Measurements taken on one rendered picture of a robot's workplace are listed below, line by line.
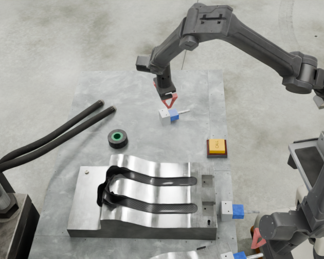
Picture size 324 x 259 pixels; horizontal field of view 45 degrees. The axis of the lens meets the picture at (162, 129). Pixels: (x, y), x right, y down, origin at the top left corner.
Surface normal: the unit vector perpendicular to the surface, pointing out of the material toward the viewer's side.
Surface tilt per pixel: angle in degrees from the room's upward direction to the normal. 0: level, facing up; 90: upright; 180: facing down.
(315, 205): 90
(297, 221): 27
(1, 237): 0
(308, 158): 0
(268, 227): 63
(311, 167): 0
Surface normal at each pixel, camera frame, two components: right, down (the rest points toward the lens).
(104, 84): -0.06, -0.66
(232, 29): 0.58, 0.03
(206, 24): -0.51, -0.25
